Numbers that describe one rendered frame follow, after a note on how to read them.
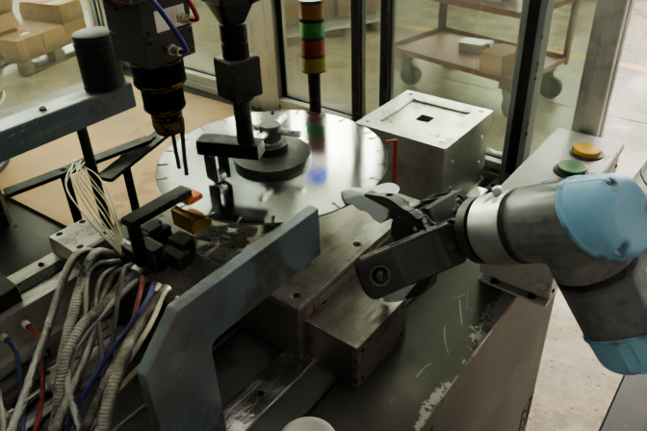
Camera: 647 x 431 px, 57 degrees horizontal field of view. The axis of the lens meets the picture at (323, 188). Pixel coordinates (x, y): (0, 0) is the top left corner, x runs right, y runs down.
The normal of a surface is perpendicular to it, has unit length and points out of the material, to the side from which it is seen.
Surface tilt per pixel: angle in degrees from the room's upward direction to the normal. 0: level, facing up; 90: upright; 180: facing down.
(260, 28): 90
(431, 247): 59
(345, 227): 0
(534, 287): 90
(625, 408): 0
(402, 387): 0
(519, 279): 90
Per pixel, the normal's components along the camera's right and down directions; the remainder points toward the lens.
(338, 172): -0.04, -0.85
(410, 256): 0.08, 0.01
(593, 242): -0.61, 0.57
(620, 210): 0.54, -0.14
